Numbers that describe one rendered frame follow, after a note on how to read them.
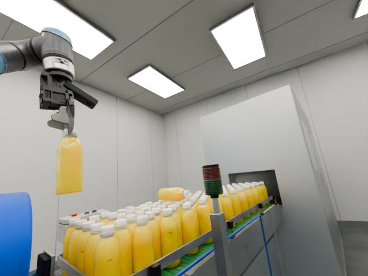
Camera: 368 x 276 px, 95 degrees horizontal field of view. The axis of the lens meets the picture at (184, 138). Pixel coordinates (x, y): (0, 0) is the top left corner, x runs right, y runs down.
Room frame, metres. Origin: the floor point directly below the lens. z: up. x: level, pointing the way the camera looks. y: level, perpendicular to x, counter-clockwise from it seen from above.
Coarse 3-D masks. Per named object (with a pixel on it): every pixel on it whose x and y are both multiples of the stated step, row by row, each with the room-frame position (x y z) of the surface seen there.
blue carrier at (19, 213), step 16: (16, 192) 0.48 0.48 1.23; (0, 208) 0.41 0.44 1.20; (16, 208) 0.42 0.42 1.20; (0, 224) 0.39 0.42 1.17; (16, 224) 0.41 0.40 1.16; (0, 240) 0.38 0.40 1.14; (16, 240) 0.40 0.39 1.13; (0, 256) 0.38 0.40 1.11; (16, 256) 0.40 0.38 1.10; (0, 272) 0.38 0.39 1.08; (16, 272) 0.40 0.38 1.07
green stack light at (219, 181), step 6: (204, 180) 0.60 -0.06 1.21; (210, 180) 0.58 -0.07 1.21; (216, 180) 0.58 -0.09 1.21; (204, 186) 0.61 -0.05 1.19; (210, 186) 0.58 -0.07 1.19; (216, 186) 0.58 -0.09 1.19; (222, 186) 0.60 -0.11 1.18; (210, 192) 0.58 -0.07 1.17; (216, 192) 0.58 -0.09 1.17; (222, 192) 0.59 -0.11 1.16
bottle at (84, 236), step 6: (90, 228) 0.64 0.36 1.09; (84, 234) 0.63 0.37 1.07; (90, 234) 0.63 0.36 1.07; (78, 240) 0.63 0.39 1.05; (84, 240) 0.62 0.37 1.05; (78, 246) 0.62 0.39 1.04; (84, 246) 0.62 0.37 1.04; (78, 252) 0.62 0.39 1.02; (78, 258) 0.62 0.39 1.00; (78, 264) 0.62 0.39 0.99
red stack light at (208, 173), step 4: (208, 168) 0.58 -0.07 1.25; (212, 168) 0.58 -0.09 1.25; (216, 168) 0.58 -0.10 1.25; (204, 172) 0.59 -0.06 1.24; (208, 172) 0.58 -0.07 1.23; (212, 172) 0.58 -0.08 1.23; (216, 172) 0.58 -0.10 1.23; (220, 172) 0.60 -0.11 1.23; (204, 176) 0.60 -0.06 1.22; (208, 176) 0.59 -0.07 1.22; (212, 176) 0.58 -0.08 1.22; (216, 176) 0.58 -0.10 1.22; (220, 176) 0.60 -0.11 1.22
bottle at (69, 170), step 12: (60, 144) 0.51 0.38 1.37; (72, 144) 0.51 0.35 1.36; (60, 156) 0.50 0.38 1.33; (72, 156) 0.51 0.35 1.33; (60, 168) 0.50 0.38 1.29; (72, 168) 0.51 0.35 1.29; (60, 180) 0.50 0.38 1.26; (72, 180) 0.51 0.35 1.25; (60, 192) 0.50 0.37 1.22; (72, 192) 0.52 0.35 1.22
